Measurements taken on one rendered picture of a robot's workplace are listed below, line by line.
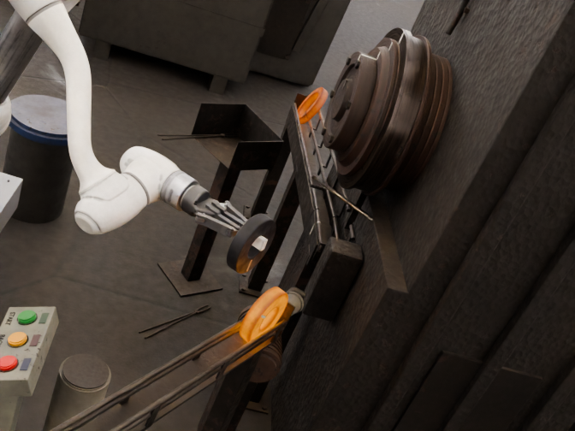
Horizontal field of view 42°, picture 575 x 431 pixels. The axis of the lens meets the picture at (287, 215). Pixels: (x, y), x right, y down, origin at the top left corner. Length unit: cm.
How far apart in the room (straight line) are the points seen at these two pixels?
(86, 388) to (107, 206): 42
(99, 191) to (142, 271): 123
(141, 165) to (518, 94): 90
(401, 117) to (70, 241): 160
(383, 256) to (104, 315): 119
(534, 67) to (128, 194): 96
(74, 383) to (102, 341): 88
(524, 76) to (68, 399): 124
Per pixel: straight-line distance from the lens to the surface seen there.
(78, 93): 188
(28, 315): 181
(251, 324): 180
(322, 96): 324
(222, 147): 276
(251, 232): 173
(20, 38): 219
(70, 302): 279
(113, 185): 182
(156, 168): 188
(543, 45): 165
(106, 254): 305
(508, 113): 168
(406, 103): 193
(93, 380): 183
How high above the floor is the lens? 184
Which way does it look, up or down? 30 degrees down
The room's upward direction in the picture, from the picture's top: 23 degrees clockwise
